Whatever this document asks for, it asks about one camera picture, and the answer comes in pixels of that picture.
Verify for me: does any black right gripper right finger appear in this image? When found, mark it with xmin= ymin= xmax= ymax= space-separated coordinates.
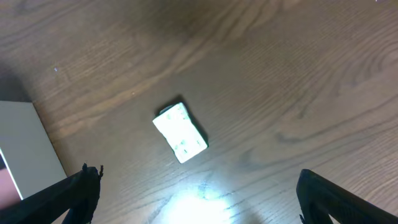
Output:
xmin=296 ymin=169 xmax=397 ymax=224

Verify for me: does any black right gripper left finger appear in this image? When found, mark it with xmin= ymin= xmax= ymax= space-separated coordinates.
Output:
xmin=1 ymin=164 xmax=103 ymax=224

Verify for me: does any white box pink interior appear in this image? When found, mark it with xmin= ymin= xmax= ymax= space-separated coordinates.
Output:
xmin=1 ymin=101 xmax=67 ymax=208

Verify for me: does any green white soap box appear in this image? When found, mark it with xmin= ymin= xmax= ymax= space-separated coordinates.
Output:
xmin=152 ymin=102 xmax=208 ymax=164

